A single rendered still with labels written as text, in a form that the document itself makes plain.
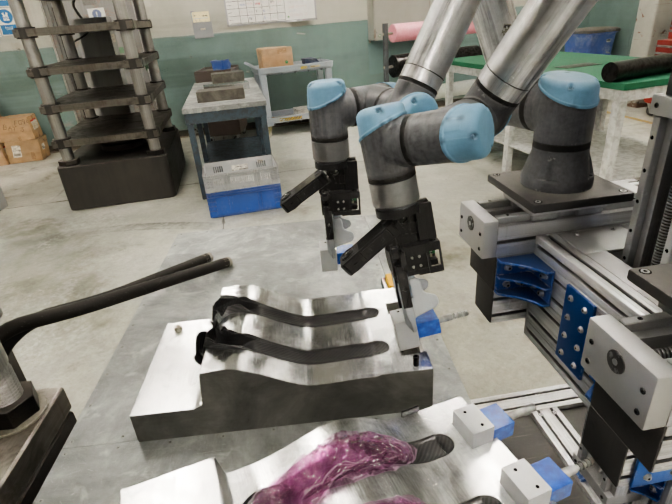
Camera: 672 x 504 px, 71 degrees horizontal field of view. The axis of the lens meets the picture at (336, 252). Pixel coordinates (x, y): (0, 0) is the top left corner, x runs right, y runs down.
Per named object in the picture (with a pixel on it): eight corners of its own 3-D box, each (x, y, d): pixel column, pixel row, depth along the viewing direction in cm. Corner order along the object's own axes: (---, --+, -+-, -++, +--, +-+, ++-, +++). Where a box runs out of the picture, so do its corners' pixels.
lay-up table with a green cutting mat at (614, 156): (523, 131, 560) (532, 37, 514) (722, 194, 352) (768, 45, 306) (436, 144, 536) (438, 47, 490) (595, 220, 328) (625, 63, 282)
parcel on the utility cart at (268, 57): (288, 67, 638) (285, 45, 625) (294, 69, 610) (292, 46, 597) (258, 71, 627) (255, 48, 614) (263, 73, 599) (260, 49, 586)
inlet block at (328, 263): (376, 256, 111) (375, 235, 108) (379, 266, 106) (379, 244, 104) (320, 261, 110) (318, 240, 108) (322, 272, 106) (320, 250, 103)
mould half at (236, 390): (402, 321, 104) (401, 268, 98) (432, 409, 81) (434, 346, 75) (174, 345, 102) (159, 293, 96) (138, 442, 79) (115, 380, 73)
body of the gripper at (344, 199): (361, 218, 99) (358, 162, 94) (320, 222, 99) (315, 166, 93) (357, 205, 106) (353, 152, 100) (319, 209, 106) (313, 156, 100)
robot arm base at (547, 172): (567, 169, 115) (573, 127, 110) (608, 188, 101) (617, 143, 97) (508, 176, 113) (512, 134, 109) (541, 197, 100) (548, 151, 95)
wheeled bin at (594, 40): (578, 92, 751) (588, 25, 707) (610, 98, 695) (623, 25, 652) (549, 97, 737) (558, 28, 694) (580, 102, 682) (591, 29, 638)
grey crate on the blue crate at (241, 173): (276, 170, 418) (273, 154, 412) (281, 184, 382) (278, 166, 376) (206, 180, 409) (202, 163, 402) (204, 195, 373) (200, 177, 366)
